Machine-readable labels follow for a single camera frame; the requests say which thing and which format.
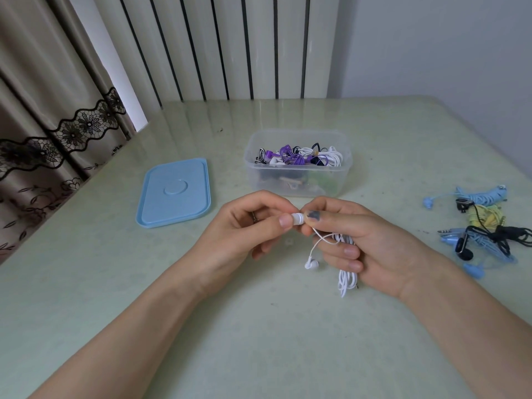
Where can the clear plastic storage container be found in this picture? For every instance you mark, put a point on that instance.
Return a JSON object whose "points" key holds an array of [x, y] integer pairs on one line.
{"points": [[266, 178]]}

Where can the person's right thumb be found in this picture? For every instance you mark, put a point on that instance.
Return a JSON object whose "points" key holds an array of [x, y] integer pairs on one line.
{"points": [[328, 222]]}

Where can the pile of assorted earphones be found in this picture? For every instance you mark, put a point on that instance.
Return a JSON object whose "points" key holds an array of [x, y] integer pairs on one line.
{"points": [[299, 157]]}

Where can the person's left hand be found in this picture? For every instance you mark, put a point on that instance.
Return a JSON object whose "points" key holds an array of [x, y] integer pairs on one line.
{"points": [[226, 240]]}

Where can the light blue container lid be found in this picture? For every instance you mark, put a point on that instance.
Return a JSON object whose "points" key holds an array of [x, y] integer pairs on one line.
{"points": [[174, 193]]}

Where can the person's right hand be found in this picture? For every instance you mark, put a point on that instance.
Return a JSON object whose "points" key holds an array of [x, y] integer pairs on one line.
{"points": [[382, 253]]}

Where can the beige curtain with black lace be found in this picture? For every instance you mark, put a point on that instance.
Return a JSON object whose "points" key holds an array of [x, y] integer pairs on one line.
{"points": [[45, 120]]}

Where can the person's left thumb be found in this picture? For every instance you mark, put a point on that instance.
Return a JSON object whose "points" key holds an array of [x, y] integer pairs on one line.
{"points": [[266, 230]]}

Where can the blue earphones with silver plug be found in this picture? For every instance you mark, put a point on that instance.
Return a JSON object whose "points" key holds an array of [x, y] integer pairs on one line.
{"points": [[474, 270]]}

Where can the person's left forearm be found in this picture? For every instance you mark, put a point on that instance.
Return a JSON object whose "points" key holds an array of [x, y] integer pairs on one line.
{"points": [[137, 328]]}

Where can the light blue coiled earphones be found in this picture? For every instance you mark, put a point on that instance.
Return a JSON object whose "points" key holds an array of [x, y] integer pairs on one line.
{"points": [[482, 196]]}

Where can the person's right forearm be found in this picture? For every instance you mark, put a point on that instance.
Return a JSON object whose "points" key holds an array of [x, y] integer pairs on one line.
{"points": [[469, 324]]}

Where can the white radiator with black gaps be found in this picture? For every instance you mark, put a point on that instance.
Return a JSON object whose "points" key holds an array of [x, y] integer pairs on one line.
{"points": [[232, 45]]}

